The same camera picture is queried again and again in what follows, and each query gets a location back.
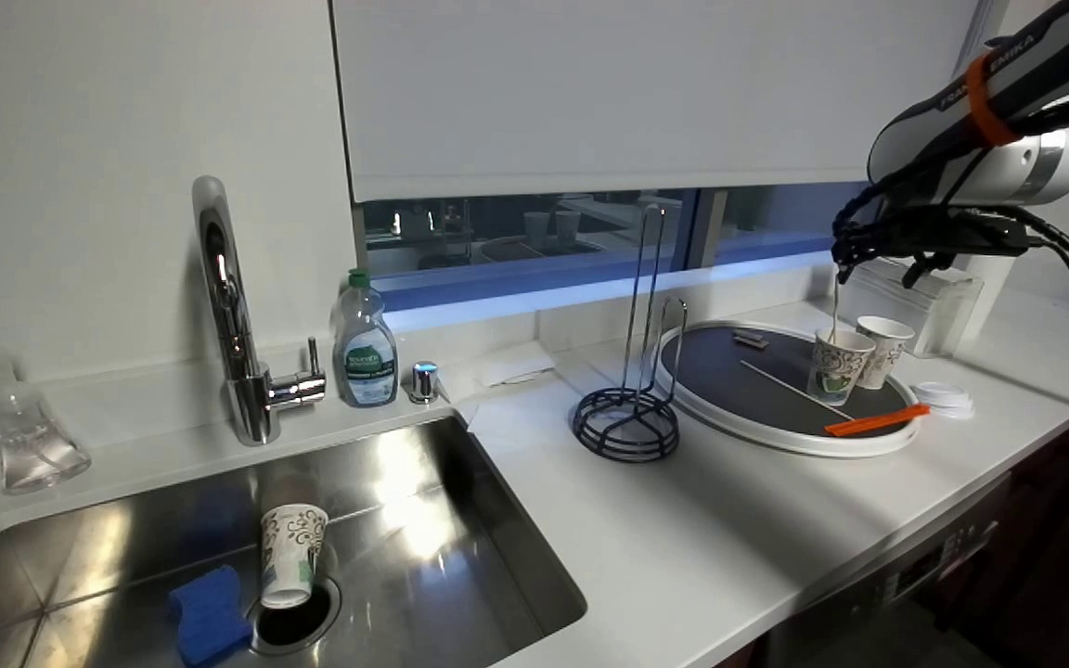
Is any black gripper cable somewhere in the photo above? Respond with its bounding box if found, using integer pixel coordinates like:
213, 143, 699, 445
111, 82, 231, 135
1003, 202, 1069, 310

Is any blue sponge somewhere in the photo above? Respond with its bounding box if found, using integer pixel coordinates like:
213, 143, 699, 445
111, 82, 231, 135
165, 559, 255, 668

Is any wooden coffee stirrer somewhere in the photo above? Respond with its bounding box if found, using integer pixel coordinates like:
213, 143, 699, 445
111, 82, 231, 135
738, 356, 863, 424
823, 271, 847, 344

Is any stainless steel sink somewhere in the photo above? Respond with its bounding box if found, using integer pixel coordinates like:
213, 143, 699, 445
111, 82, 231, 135
0, 408, 591, 668

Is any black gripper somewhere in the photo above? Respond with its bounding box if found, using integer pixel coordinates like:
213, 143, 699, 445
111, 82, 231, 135
827, 193, 1043, 288

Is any black wire paper towel holder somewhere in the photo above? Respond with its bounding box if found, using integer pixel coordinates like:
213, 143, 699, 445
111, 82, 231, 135
571, 197, 692, 466

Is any dark glass window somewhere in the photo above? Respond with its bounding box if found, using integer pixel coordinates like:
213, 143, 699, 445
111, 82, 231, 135
354, 182, 864, 310

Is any chrome kitchen faucet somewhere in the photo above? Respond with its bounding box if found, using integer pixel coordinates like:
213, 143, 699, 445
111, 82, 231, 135
190, 171, 331, 449

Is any orange flat stick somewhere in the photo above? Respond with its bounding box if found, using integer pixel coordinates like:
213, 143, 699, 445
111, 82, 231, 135
819, 401, 936, 443

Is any round black white-rimmed tray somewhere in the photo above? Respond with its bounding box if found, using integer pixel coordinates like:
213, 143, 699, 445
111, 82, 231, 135
652, 320, 925, 460

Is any small chrome knob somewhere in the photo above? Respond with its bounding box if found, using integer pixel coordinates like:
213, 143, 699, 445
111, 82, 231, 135
401, 356, 447, 408

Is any clear dish soap bottle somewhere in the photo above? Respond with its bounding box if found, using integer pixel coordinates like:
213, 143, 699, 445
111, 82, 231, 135
331, 263, 405, 411

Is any white roller window blind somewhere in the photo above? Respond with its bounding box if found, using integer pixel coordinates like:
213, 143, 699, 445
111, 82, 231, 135
326, 0, 983, 209

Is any dark base cabinet front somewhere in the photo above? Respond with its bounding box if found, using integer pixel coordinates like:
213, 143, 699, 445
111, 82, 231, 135
707, 395, 1069, 668

